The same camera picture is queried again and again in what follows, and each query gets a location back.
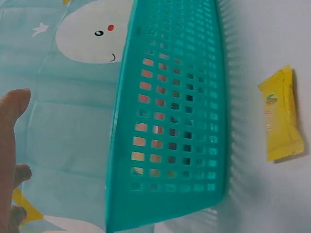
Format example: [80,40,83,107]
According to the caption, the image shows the yellow snack packet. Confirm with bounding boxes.
[257,65,305,163]

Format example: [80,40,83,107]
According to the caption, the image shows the person's left hand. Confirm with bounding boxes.
[0,87,33,233]

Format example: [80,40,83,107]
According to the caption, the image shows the teal plastic basket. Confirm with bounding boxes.
[104,0,231,233]

